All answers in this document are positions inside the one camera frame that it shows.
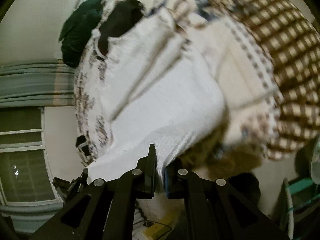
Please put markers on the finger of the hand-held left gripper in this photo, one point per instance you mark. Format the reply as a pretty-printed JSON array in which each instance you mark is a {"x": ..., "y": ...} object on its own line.
[{"x": 83, "y": 176}]

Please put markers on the brown checked sheet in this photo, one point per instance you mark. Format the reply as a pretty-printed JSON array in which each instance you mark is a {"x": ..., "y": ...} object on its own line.
[{"x": 287, "y": 42}]

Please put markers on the teal rack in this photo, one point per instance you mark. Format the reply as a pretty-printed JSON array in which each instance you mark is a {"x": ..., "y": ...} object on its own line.
[{"x": 300, "y": 187}]

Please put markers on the folded black and grey clothes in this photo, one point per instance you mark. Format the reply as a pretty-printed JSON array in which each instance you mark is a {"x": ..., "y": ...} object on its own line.
[{"x": 83, "y": 147}]

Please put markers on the dark green blanket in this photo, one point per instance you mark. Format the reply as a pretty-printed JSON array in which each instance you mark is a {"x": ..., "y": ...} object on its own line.
[{"x": 77, "y": 30}]

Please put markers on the black garment with white band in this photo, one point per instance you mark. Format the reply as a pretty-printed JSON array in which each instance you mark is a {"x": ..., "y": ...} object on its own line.
[{"x": 120, "y": 17}]

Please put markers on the yellow box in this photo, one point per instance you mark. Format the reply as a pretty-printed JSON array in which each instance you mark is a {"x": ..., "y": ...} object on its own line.
[{"x": 156, "y": 230}]

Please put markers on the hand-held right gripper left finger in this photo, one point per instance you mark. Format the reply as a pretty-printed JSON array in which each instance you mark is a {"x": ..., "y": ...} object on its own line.
[{"x": 150, "y": 170}]

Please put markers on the floral bedspread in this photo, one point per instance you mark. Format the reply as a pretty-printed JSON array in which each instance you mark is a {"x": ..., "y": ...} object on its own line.
[{"x": 237, "y": 75}]

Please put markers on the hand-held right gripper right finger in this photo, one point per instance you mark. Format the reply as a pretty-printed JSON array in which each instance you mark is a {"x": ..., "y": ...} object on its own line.
[{"x": 168, "y": 182}]

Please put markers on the person's dark clothing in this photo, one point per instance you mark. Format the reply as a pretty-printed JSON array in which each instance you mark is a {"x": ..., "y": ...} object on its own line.
[{"x": 246, "y": 187}]

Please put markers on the white framed window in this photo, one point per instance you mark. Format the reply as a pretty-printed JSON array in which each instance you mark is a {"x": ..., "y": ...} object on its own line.
[{"x": 22, "y": 170}]

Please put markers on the white knit sweater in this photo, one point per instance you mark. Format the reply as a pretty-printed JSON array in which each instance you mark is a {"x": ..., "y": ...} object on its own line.
[{"x": 175, "y": 100}]

